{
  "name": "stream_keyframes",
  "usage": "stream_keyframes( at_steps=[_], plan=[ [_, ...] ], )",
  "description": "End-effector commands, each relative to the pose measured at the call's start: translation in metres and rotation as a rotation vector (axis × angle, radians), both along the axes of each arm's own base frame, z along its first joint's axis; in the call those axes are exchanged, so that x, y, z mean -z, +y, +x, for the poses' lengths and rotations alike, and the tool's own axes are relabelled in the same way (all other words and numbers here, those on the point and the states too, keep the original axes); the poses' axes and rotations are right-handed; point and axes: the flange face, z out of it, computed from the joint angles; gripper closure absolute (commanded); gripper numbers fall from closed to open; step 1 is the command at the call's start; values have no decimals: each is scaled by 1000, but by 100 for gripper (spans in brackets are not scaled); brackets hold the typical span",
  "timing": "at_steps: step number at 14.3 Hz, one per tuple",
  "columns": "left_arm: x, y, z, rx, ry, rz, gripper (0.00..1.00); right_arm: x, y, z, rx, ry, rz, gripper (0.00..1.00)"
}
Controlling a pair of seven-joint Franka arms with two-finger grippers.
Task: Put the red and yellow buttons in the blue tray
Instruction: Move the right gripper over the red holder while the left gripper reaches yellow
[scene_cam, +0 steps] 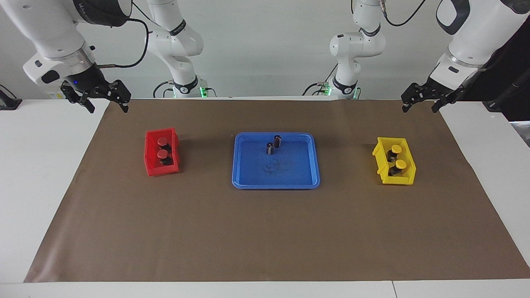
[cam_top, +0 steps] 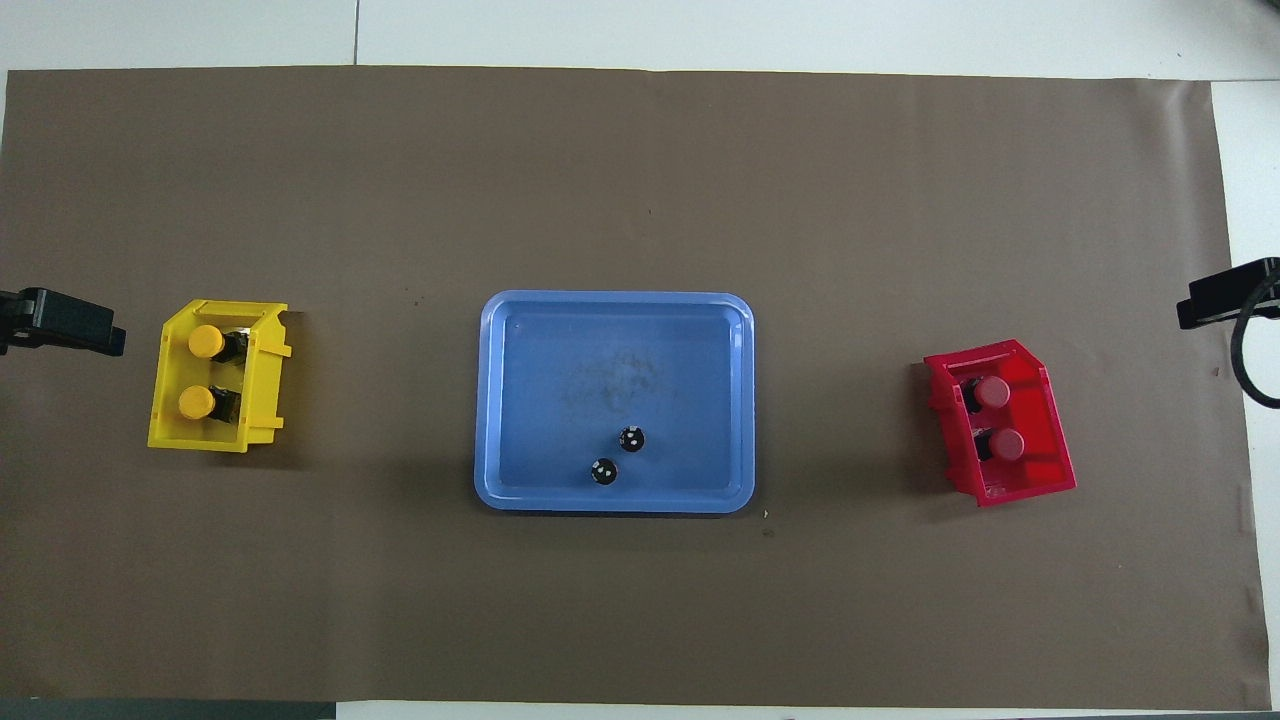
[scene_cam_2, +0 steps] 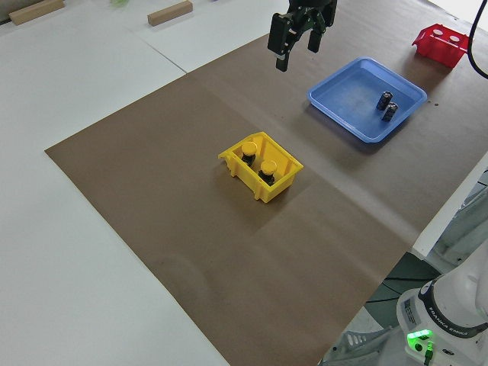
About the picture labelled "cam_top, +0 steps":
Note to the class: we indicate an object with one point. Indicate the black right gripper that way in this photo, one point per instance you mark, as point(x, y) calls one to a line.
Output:
point(1272, 270)

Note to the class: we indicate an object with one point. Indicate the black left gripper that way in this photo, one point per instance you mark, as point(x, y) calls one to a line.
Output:
point(10, 320)

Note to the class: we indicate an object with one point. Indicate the yellow push button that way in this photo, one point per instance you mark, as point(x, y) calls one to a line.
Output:
point(196, 402)
point(205, 341)

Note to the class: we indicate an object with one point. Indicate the red push button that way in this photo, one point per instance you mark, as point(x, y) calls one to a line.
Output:
point(1007, 444)
point(993, 391)

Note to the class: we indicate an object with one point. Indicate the blue plastic tray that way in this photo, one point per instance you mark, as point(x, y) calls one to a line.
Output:
point(560, 400)

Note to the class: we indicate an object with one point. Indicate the yellow plastic bin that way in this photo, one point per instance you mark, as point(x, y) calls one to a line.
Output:
point(165, 420)

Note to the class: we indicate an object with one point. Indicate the red plastic bin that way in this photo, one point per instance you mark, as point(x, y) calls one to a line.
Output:
point(1040, 470)

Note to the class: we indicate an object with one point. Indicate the large black capacitor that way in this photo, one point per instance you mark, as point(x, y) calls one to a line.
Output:
point(603, 471)

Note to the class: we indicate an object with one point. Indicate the small black capacitor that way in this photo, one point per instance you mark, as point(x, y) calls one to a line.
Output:
point(631, 438)

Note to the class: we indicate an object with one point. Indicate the brown paper mat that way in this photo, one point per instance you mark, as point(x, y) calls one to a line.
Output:
point(640, 200)

